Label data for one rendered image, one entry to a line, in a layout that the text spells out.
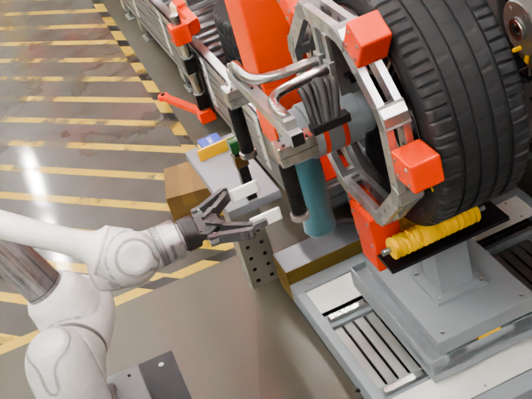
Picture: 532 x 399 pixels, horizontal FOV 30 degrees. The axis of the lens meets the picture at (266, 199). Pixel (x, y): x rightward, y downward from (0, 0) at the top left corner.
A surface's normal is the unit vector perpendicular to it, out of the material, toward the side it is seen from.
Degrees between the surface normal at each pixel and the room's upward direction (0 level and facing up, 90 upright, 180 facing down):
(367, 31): 35
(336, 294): 0
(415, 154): 0
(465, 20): 44
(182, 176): 0
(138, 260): 62
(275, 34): 90
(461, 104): 72
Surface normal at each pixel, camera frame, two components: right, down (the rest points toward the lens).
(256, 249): 0.36, 0.45
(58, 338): -0.33, -0.70
